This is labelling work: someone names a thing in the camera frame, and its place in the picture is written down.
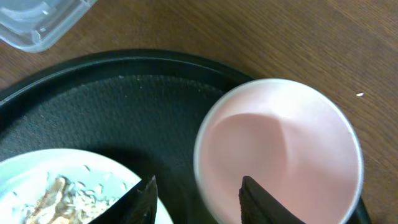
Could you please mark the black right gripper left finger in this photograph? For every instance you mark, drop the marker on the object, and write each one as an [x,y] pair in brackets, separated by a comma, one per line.
[137,206]

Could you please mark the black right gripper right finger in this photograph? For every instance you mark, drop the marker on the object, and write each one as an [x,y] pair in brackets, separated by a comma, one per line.
[259,207]

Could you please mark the pink plastic cup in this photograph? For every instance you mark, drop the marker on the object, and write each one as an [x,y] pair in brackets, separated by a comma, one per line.
[291,139]

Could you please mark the peanut shells and rice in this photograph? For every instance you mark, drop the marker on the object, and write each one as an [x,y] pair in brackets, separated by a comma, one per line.
[68,194]

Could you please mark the round black tray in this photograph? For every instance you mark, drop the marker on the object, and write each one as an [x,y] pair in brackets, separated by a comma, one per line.
[141,108]

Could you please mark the grey plate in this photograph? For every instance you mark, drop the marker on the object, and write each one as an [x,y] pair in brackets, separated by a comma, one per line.
[53,158]

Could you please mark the clear plastic bin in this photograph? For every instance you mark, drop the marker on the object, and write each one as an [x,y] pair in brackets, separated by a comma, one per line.
[35,25]

